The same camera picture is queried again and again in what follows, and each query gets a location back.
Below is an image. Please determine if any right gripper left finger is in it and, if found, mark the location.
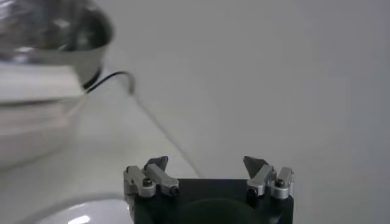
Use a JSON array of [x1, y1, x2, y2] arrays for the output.
[[123, 155, 180, 198]]

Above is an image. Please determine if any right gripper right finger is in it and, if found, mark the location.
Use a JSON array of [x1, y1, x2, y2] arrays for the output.
[[243, 155, 295, 200]]

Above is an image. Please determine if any perforated steel steamer basket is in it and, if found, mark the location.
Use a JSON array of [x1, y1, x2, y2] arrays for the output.
[[0, 0, 114, 89]]

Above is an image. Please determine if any white round plate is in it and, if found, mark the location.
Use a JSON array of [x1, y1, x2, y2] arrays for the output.
[[18, 194, 135, 224]]

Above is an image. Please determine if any cream electric cooker base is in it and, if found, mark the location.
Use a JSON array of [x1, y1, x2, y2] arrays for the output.
[[0, 59, 89, 170]]

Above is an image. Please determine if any black cooker power cable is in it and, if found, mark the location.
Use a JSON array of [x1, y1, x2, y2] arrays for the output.
[[84, 71, 136, 96]]

